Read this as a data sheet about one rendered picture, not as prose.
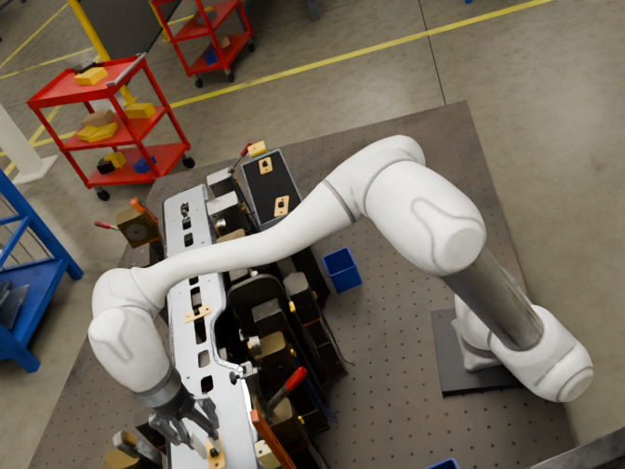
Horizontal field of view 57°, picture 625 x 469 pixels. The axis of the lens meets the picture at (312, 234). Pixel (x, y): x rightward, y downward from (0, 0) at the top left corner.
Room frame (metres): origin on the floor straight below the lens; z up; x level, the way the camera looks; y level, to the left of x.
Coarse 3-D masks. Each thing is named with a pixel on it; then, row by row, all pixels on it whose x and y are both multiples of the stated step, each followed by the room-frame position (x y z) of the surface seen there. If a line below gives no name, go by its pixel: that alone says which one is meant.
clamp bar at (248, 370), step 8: (248, 368) 0.79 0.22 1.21; (256, 368) 0.79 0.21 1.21; (232, 376) 0.78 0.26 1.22; (240, 376) 0.78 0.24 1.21; (248, 376) 0.77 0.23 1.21; (248, 384) 0.77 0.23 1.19; (256, 384) 0.77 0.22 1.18; (248, 392) 0.77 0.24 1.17; (256, 392) 0.77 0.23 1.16; (256, 400) 0.77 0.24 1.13; (264, 400) 0.80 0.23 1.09; (256, 408) 0.77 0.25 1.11; (264, 408) 0.77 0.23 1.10; (264, 416) 0.77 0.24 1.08
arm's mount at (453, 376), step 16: (432, 320) 1.13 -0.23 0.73; (448, 320) 1.10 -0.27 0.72; (448, 336) 1.05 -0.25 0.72; (448, 352) 1.00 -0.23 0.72; (448, 368) 0.95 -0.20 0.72; (464, 368) 0.93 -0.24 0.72; (496, 368) 0.90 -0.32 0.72; (448, 384) 0.90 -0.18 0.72; (464, 384) 0.89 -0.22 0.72; (480, 384) 0.87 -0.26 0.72; (496, 384) 0.85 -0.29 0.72; (512, 384) 0.84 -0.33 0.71
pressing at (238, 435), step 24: (192, 192) 1.92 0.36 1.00; (168, 216) 1.82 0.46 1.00; (192, 216) 1.76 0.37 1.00; (168, 240) 1.67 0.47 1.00; (216, 240) 1.56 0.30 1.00; (192, 288) 1.37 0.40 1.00; (216, 288) 1.32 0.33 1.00; (168, 312) 1.31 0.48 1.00; (216, 312) 1.23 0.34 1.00; (192, 336) 1.17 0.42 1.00; (216, 336) 1.14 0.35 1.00; (192, 360) 1.09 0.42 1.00; (216, 360) 1.05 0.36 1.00; (192, 384) 1.01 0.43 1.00; (216, 384) 0.98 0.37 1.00; (240, 384) 0.94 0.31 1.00; (216, 408) 0.91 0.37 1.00; (240, 408) 0.88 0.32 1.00; (240, 432) 0.81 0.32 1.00; (168, 456) 0.83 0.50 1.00; (192, 456) 0.80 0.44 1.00; (240, 456) 0.76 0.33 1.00
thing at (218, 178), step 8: (208, 176) 1.87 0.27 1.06; (216, 176) 1.85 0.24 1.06; (224, 176) 1.83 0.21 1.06; (232, 176) 1.82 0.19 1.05; (208, 184) 1.82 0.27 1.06; (216, 184) 1.81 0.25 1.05; (224, 184) 1.81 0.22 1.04; (232, 184) 1.81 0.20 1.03; (216, 192) 1.81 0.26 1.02; (224, 192) 1.81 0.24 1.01; (240, 192) 1.83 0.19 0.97; (240, 200) 1.81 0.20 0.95; (248, 208) 1.83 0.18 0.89; (248, 216) 1.82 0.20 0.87; (256, 232) 1.81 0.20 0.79
